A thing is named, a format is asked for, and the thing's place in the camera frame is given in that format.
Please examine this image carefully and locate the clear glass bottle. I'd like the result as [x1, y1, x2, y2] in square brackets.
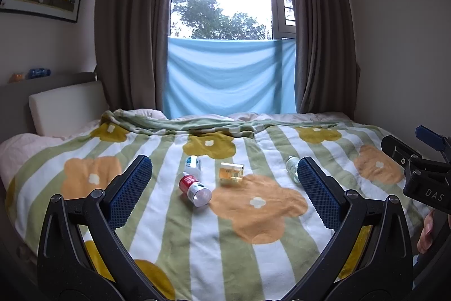
[285, 155, 301, 184]

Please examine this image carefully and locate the floral striped blanket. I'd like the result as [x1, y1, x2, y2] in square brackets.
[5, 109, 425, 301]

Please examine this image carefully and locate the amber perfume bottle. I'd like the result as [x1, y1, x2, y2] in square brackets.
[219, 162, 244, 183]

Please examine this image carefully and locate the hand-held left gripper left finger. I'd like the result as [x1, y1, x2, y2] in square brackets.
[37, 155, 166, 301]

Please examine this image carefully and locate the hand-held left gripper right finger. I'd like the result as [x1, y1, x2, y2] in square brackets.
[282, 156, 414, 301]

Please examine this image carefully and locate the person's right hand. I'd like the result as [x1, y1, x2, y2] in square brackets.
[417, 210, 436, 254]

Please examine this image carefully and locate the brown curtain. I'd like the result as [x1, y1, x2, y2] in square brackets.
[282, 0, 361, 119]
[94, 0, 179, 112]

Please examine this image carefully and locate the white plastic bottle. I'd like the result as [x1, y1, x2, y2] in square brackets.
[185, 155, 202, 179]

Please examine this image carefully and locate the grey headboard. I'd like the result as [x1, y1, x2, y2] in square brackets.
[0, 71, 103, 143]

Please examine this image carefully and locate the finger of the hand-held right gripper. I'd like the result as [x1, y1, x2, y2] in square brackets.
[381, 135, 423, 168]
[415, 126, 447, 152]

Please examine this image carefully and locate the white pillow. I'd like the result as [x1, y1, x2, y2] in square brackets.
[28, 80, 110, 137]

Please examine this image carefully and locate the light blue cloth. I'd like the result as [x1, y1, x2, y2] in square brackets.
[163, 37, 297, 120]

